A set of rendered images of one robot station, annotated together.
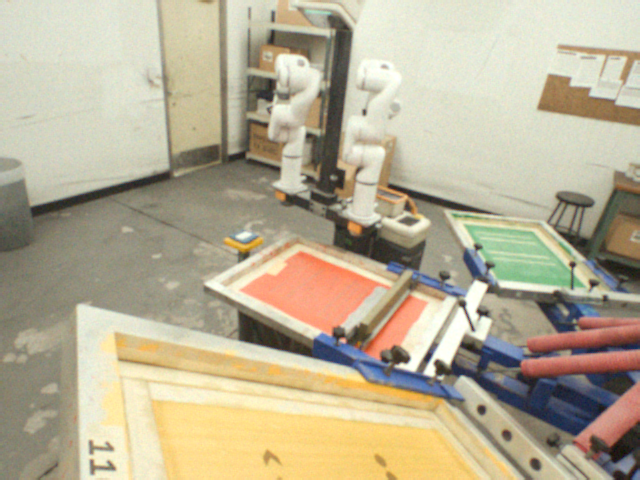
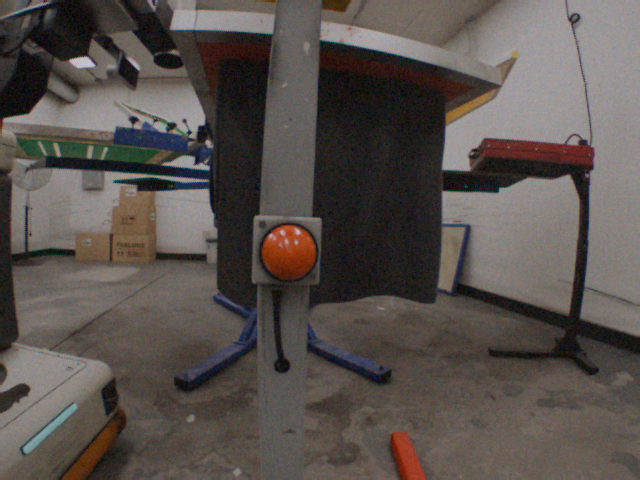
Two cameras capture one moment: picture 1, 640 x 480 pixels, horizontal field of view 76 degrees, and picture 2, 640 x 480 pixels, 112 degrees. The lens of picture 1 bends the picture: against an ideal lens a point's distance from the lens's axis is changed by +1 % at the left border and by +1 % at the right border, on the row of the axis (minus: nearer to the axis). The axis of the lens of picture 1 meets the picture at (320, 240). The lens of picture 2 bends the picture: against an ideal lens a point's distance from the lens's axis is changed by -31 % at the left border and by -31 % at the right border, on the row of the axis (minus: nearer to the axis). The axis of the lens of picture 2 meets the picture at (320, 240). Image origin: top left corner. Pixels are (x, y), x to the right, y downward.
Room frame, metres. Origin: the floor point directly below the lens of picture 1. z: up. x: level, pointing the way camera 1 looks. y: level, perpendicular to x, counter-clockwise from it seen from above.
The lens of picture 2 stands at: (1.81, 0.56, 0.67)
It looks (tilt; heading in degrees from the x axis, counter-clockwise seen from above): 3 degrees down; 228
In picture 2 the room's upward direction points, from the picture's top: 2 degrees clockwise
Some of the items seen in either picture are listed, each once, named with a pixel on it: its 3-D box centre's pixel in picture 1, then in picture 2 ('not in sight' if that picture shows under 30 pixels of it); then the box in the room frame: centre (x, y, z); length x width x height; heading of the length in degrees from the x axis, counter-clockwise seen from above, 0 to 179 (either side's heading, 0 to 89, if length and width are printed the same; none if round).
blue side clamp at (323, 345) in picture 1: (358, 363); not in sight; (0.92, -0.16, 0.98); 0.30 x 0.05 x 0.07; 61
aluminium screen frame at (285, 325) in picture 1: (336, 292); (312, 113); (1.28, -0.08, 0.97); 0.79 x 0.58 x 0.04; 61
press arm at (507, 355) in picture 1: (491, 348); not in sight; (1.01, -0.57, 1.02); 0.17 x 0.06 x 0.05; 61
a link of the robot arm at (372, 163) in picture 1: (367, 163); not in sight; (1.67, -0.16, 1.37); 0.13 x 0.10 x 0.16; 84
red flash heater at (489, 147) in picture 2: not in sight; (529, 160); (0.04, 0.22, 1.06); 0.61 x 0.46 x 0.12; 121
